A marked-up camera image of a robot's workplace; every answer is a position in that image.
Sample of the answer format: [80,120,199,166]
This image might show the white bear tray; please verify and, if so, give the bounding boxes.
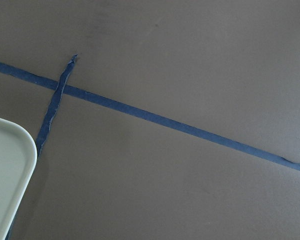
[0,118,37,240]

